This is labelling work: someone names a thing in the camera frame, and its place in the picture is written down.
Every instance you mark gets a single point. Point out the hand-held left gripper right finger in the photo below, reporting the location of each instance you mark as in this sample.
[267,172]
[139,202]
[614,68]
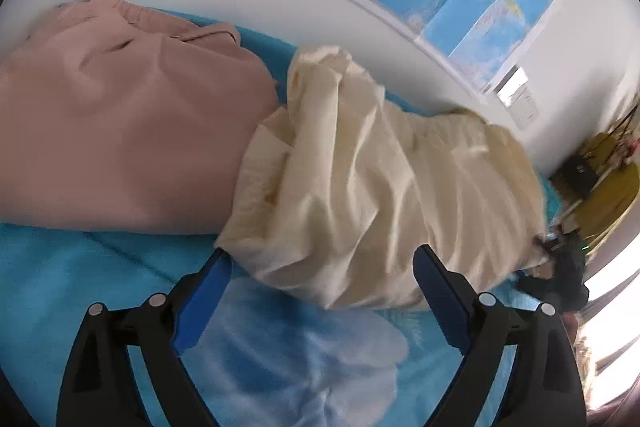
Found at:
[445,302]

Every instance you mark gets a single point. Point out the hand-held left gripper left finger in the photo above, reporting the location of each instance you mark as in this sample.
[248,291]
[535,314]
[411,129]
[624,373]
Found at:
[200,302]

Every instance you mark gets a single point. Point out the cream garment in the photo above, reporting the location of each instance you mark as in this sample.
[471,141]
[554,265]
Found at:
[375,187]

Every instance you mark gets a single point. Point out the yellow cloth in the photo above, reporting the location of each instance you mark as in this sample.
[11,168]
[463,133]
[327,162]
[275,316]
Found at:
[612,192]

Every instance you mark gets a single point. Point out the black box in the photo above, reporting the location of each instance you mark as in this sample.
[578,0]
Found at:
[579,174]

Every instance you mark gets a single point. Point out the blue printed bed sheet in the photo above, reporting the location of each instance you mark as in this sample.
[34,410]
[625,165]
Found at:
[75,272]

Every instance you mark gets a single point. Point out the pink garment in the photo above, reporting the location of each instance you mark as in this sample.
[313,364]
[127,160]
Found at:
[115,127]

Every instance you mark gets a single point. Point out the white wall paper sheet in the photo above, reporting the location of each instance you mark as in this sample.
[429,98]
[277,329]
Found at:
[522,99]

